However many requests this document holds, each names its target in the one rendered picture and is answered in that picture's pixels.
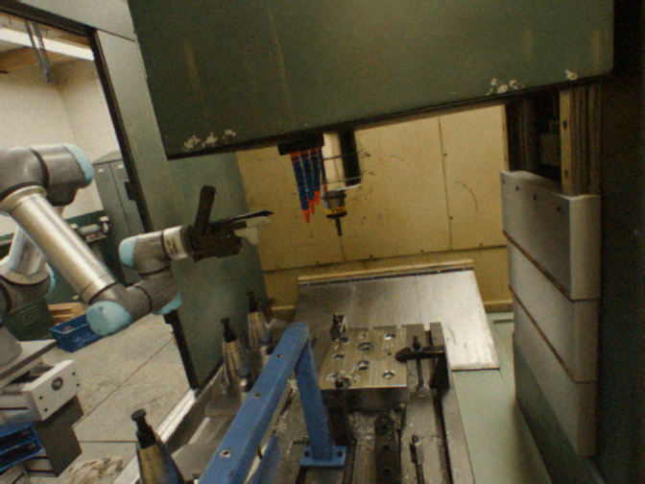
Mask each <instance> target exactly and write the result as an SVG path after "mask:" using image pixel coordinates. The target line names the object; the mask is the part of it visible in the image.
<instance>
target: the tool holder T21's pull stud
mask: <svg viewBox="0 0 645 484"><path fill-rule="evenodd" d="M146 415H147V412H146V409H138V410H136V411H134V412H133V413H131V420H132V421H135V425H136V427H138V430H136V431H135V436H137V439H138V442H139V445H140V446H142V447H145V446H147V445H149V444H151V443H152V442H153V441H154V440H155V433H154V430H153V427H152V426H151V425H150V424H147V420H146V417H145V416H146Z"/></svg>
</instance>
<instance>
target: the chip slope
mask: <svg viewBox="0 0 645 484"><path fill-rule="evenodd" d="M299 286H300V290H299V300H298V306H297V311H296V316H295V320H294V323H307V327H308V331H316V332H317V335H316V338H318V336H319V334H320V331H321V330H330V328H331V324H333V319H334V316H333V313H337V315H345V318H346V329H348V328H362V327H367V328H368V329H369V330H373V328H374V327H388V326H389V325H396V328H401V325H404V324H418V323H424V330H429V329H430V328H429V323H431V322H442V331H443V335H444V340H445V344H446V348H447V354H448V358H449V363H450V368H451V373H455V374H456V372H458V371H478V372H479V370H496V371H498V370H500V367H499V364H498V360H497V356H496V353H495V348H494V345H493V342H492V339H491V335H490V328H489V324H488V321H487V317H486V313H485V310H484V306H483V303H482V299H481V295H480V292H479V288H478V284H477V280H476V278H475V277H474V274H473V268H472V264H471V266H462V267H451V268H441V269H431V270H421V271H413V272H402V273H392V274H382V275H372V276H361V277H351V278H332V279H322V280H311V281H302V282H300V283H299ZM478 372H477V373H478ZM479 373H481V372H479ZM455 374H454V375H455Z"/></svg>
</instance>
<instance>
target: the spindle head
mask: <svg viewBox="0 0 645 484"><path fill-rule="evenodd" d="M127 2H128V5H129V9H130V13H131V19H132V23H133V27H134V31H135V34H136V38H137V42H138V46H139V49H140V53H141V58H142V61H143V64H144V68H145V72H146V76H147V79H148V84H149V88H150V91H151V94H152V98H153V102H154V106H155V113H156V117H157V121H158V124H159V127H160V131H161V136H162V139H163V143H164V147H165V151H166V154H167V156H169V157H170V159H171V160H178V159H185V158H186V157H201V156H209V155H218V154H225V153H234V152H242V151H249V150H258V149H264V148H270V147H275V146H278V145H281V144H285V143H289V142H295V141H299V139H303V138H307V137H311V136H318V135H326V134H332V133H343V132H349V131H357V130H358V131H362V130H368V129H374V128H380V127H385V126H391V125H396V124H401V123H407V122H412V121H419V120H423V119H429V118H434V117H441V116H446V115H451V114H456V113H462V112H468V111H473V110H478V109H483V108H487V109H489V108H490V107H494V106H500V105H505V104H509V103H516V102H520V101H524V100H528V99H532V98H536V97H540V96H544V95H548V94H551V93H555V92H559V91H561V90H565V89H569V88H574V87H579V86H583V85H590V84H594V83H599V82H602V81H606V80H610V79H611V78H612V75H609V73H610V72H611V70H612V68H613V4H614V0H127Z"/></svg>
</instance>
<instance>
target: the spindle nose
mask: <svg viewBox="0 0 645 484"><path fill-rule="evenodd" d="M323 137H324V143H325V146H323V147H321V148H317V151H318V157H319V163H320V168H321V170H320V172H321V193H326V192H333V191H339V190H344V189H348V188H351V187H356V186H359V185H361V184H363V183H364V181H365V179H364V174H365V173H364V166H363V160H362V153H361V146H360V138H359V132H358V130H357V131H349V132H343V133H332V134H326V135H324V136H323Z"/></svg>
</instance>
